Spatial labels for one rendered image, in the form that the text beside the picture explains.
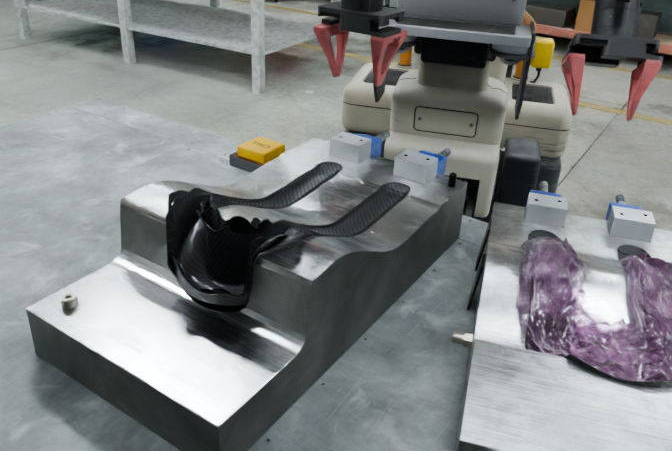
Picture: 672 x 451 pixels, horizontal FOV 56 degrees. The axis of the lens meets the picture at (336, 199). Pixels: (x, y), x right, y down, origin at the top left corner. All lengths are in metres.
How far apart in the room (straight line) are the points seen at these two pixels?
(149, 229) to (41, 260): 0.23
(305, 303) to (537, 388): 0.21
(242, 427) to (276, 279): 0.13
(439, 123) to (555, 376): 0.78
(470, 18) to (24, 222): 0.79
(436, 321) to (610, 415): 0.28
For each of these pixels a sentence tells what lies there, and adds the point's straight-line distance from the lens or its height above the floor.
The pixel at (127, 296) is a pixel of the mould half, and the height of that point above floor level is 0.86.
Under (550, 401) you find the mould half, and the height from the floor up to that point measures 0.91.
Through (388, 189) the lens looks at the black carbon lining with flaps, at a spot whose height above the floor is 0.89.
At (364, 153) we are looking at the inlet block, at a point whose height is 0.90.
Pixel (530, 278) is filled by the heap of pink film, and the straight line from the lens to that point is 0.67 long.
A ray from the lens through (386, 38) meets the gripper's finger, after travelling 0.83.
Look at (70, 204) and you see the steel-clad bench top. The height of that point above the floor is 0.80.
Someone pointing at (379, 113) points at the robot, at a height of 0.75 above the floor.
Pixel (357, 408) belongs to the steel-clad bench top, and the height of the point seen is 0.80.
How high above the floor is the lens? 1.26
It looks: 27 degrees down
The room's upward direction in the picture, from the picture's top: 3 degrees clockwise
